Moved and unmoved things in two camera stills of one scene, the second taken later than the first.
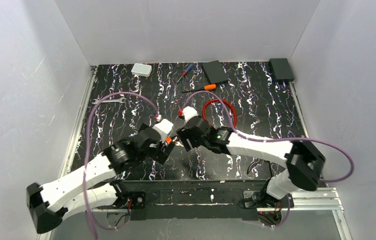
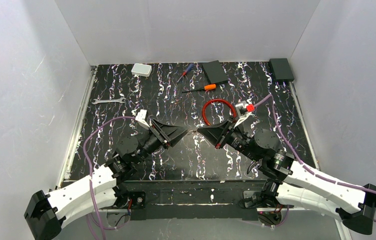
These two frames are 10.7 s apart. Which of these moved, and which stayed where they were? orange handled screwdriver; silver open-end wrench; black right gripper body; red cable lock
Moved: black right gripper body
Stayed: silver open-end wrench; orange handled screwdriver; red cable lock
